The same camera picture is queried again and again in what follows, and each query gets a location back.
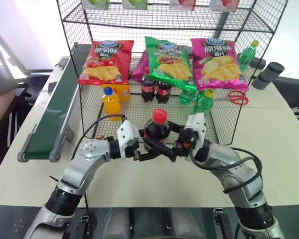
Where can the red potato chip bag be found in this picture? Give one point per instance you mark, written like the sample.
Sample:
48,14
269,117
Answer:
107,61

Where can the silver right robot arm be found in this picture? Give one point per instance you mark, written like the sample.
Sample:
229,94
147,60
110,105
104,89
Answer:
229,164

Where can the green potato chip bag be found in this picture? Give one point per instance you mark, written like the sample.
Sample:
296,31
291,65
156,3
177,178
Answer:
170,63

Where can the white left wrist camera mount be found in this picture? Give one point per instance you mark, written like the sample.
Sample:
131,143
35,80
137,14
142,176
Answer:
125,133

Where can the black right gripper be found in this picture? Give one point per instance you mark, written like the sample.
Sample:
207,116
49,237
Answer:
183,145

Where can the cola bottle with red cap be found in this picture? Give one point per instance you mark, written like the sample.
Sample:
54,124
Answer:
156,130
148,87
164,92

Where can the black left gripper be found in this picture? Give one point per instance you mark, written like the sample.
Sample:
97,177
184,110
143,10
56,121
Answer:
134,152

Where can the magenta potato chip bag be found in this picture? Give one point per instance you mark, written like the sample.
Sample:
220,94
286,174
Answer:
218,64
139,69

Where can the orange soda bottle blue cap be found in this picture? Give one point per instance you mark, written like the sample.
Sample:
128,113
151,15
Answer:
111,105

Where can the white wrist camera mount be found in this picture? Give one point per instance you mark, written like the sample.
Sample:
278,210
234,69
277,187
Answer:
125,133
196,123

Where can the green snack pack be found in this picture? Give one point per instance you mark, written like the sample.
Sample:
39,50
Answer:
134,3
96,3

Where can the red snack pack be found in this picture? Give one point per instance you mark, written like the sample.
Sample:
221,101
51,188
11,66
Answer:
182,4
224,5

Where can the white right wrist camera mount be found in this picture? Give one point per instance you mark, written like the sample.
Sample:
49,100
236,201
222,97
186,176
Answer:
196,123

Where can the green conveyor belt grey frame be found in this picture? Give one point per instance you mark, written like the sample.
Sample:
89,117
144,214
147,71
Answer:
54,112

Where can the smartphone with dark screen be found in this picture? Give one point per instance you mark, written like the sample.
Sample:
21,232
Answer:
52,87

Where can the grey cylindrical device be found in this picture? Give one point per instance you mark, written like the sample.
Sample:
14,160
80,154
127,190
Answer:
267,74

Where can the black bag with white print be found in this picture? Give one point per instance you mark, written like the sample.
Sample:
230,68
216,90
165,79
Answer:
295,99

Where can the green soda bottle yellow cap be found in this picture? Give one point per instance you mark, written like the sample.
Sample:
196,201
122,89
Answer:
246,56
203,103

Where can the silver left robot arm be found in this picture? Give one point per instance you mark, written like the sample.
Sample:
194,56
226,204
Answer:
82,165

